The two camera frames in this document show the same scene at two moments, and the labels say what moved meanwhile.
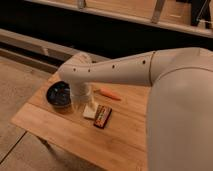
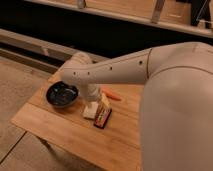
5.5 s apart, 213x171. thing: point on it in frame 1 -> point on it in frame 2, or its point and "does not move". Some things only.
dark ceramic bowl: [59, 95] does not move
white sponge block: [90, 110] does not move
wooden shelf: [172, 14] does not move
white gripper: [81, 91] -> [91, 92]
